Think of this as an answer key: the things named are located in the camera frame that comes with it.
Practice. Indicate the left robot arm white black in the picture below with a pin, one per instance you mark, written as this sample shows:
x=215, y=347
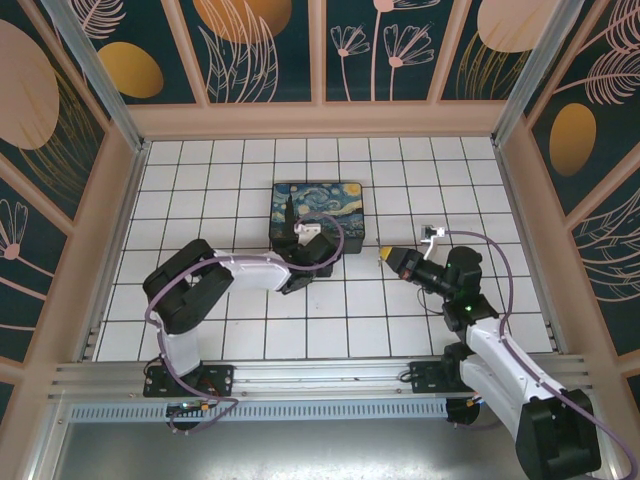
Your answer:
x=250, y=275

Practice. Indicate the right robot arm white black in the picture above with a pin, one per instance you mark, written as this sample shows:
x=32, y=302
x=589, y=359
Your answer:
x=555, y=435

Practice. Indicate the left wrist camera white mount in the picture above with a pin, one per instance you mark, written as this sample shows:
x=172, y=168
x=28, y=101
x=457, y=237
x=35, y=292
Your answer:
x=306, y=231

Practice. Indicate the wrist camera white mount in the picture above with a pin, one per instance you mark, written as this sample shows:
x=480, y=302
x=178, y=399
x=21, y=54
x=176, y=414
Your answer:
x=306, y=231
x=429, y=232

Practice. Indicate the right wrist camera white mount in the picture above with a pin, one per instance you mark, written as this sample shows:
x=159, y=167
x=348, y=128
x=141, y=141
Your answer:
x=429, y=232

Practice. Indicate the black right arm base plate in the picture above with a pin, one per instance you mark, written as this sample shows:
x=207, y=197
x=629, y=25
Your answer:
x=425, y=375

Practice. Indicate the aluminium mounting rail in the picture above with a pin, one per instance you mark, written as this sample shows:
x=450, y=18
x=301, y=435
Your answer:
x=325, y=372

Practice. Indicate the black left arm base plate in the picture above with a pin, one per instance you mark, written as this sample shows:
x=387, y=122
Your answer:
x=220, y=377

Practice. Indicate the aluminium frame post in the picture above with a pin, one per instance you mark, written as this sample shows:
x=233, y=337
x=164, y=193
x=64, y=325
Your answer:
x=525, y=75
x=107, y=95

